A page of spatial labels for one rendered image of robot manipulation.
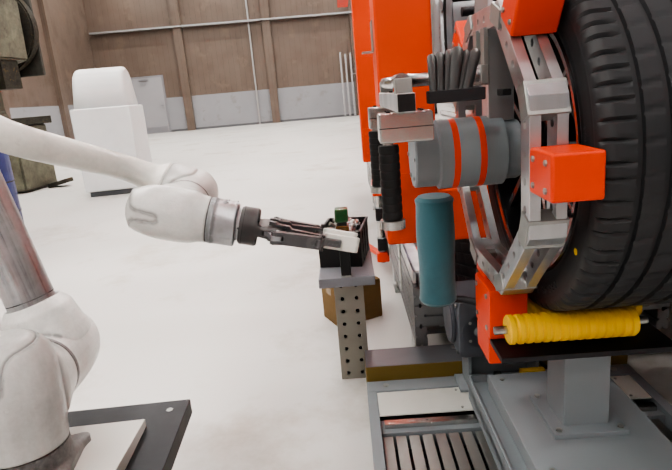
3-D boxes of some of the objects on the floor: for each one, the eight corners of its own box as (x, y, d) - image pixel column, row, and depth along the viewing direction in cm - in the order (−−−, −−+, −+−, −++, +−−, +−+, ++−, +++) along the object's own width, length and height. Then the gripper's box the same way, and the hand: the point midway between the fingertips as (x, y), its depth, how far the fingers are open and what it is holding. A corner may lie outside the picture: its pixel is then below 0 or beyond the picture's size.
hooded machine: (142, 192, 640) (120, 64, 605) (83, 198, 636) (57, 69, 601) (158, 182, 714) (139, 67, 679) (105, 187, 710) (83, 72, 675)
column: (370, 377, 187) (361, 264, 178) (342, 379, 188) (331, 267, 178) (368, 363, 197) (360, 255, 187) (342, 365, 197) (332, 258, 188)
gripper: (236, 215, 95) (366, 235, 97) (245, 197, 110) (356, 215, 113) (231, 254, 96) (358, 273, 99) (240, 232, 112) (350, 249, 115)
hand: (340, 240), depth 105 cm, fingers open, 3 cm apart
